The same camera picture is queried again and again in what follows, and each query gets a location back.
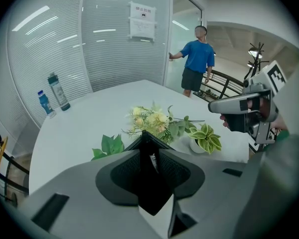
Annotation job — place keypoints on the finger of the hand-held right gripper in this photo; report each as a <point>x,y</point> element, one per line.
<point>226,104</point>

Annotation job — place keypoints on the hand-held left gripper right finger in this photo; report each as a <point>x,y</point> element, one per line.
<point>211,195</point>

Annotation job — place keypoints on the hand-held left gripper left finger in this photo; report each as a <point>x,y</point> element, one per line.
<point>84,200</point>

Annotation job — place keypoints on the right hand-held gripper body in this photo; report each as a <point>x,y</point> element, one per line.
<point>261,88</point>

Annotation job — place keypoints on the person's right forearm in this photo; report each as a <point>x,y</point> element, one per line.
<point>279,124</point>

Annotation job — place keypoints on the person's right hand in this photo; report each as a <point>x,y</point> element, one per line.
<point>261,109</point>

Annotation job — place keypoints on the black metal railing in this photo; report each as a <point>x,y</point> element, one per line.
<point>221,83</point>

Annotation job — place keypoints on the black coat rack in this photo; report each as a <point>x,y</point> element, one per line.
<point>256,63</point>

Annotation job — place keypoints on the black pendant lamp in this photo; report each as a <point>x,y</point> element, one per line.
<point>250,64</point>
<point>254,51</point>

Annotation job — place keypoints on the striped plant in white pot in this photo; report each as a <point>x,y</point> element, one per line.
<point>205,138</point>

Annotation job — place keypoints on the green artificial leaf sprig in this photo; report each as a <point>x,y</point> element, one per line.
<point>110,146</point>

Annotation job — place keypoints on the yellow artificial flower bouquet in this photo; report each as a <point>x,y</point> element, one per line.
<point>154,121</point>

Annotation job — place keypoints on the round wooden side table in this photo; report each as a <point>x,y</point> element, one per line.
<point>0,158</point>

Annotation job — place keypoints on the glass door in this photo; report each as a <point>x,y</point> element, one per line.
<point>179,16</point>

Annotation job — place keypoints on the blue plastic bottle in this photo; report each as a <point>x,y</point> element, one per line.
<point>46,106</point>

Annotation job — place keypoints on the grey water bottle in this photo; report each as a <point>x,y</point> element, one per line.
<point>59,93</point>

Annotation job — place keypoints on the white paper notice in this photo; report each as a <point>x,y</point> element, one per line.
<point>142,21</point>

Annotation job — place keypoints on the frosted glass partition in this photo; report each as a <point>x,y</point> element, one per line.
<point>64,46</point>

